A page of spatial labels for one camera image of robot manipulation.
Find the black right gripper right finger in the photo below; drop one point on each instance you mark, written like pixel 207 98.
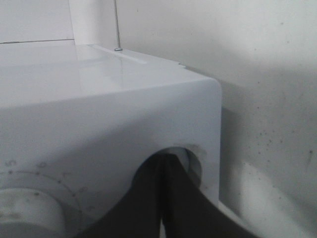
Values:
pixel 187 213

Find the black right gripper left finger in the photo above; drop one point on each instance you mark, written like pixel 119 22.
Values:
pixel 138 213

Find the white microwave oven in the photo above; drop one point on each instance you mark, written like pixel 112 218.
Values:
pixel 77 121

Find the white lower dial knob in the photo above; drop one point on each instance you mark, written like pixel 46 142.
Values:
pixel 29 213

